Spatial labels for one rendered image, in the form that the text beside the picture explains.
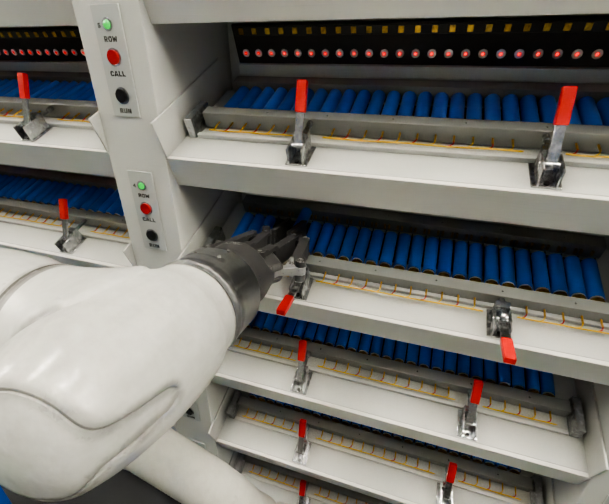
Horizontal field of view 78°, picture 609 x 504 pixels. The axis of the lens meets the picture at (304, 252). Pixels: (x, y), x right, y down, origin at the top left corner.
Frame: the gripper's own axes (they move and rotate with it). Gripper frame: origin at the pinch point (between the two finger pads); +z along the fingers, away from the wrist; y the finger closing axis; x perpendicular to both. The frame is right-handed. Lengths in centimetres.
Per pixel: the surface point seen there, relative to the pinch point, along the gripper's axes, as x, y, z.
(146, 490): 81, 42, 10
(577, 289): 2.8, -38.5, 1.6
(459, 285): 3.8, -24.3, -0.7
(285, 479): 62, 2, 11
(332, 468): 46.3, -9.1, 3.5
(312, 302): 8.5, -5.1, -3.8
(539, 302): 4.2, -33.7, -1.4
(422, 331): 9.5, -20.4, -4.4
